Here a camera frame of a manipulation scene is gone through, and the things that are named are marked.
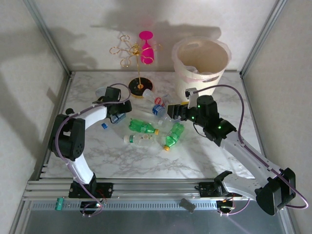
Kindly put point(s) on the small black plastic block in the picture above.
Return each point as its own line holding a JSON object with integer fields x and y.
{"x": 187, "y": 205}

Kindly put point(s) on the clear bottle leaf print label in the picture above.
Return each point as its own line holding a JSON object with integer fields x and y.
{"x": 140, "y": 139}

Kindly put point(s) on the crushed clear bottle blue label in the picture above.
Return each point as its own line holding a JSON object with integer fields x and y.
{"x": 157, "y": 110}

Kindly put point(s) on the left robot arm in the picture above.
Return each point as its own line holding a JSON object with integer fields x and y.
{"x": 73, "y": 136}

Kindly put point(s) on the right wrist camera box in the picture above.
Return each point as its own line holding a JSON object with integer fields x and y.
{"x": 191, "y": 93}

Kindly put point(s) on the small black controller board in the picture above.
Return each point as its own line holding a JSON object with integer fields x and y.
{"x": 225, "y": 206}
{"x": 87, "y": 206}

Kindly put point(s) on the bluish clear bottle blue cap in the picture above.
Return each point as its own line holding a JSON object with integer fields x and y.
{"x": 119, "y": 118}

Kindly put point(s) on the cream plastic waste bin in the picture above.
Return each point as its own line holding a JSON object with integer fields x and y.
{"x": 185, "y": 85}

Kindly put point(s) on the pink plastic wine glass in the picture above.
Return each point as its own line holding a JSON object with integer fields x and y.
{"x": 147, "y": 54}

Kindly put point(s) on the long clear unlabelled bottle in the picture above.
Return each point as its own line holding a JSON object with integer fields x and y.
{"x": 159, "y": 122}

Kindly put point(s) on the small brown black-capped bottle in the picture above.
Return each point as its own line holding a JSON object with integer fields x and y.
{"x": 70, "y": 111}

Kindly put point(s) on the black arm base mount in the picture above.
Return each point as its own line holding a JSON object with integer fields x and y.
{"x": 204, "y": 191}
{"x": 104, "y": 190}

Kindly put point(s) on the green plastic bottle yellow cap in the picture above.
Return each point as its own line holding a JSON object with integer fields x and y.
{"x": 141, "y": 126}
{"x": 174, "y": 134}

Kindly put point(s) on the green terminal connector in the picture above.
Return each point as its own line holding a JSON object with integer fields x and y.
{"x": 59, "y": 204}

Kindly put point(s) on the clear bottle purple red label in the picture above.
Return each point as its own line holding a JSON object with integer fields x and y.
{"x": 167, "y": 98}

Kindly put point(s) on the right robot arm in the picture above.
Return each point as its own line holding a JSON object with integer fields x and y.
{"x": 253, "y": 158}

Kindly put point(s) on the clear bottle round red label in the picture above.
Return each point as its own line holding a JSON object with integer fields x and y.
{"x": 150, "y": 93}

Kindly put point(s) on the aluminium mounting rail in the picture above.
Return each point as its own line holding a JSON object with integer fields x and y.
{"x": 156, "y": 189}

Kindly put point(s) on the aluminium side rail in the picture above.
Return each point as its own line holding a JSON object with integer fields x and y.
{"x": 64, "y": 92}
{"x": 248, "y": 97}

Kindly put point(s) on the pink translucent bin liner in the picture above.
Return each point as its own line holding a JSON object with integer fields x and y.
{"x": 181, "y": 73}

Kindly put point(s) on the grey base panel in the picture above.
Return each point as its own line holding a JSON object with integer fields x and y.
{"x": 156, "y": 224}

